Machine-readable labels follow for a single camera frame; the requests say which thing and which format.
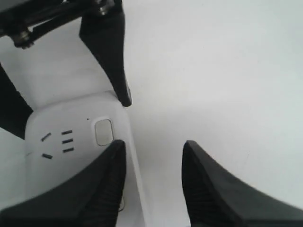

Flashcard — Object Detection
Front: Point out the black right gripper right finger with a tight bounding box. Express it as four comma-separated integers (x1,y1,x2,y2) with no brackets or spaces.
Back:
181,140,303,227

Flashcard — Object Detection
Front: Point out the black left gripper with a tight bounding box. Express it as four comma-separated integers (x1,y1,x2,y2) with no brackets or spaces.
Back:
0,0,132,106

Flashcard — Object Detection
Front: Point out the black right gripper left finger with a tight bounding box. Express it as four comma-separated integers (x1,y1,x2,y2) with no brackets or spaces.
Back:
0,140,125,227

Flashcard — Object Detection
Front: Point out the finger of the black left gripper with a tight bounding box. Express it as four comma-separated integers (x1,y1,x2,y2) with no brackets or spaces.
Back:
0,67,33,140

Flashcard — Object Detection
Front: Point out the white five-outlet power strip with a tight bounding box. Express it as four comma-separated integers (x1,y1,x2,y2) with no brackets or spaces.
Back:
25,91,145,227

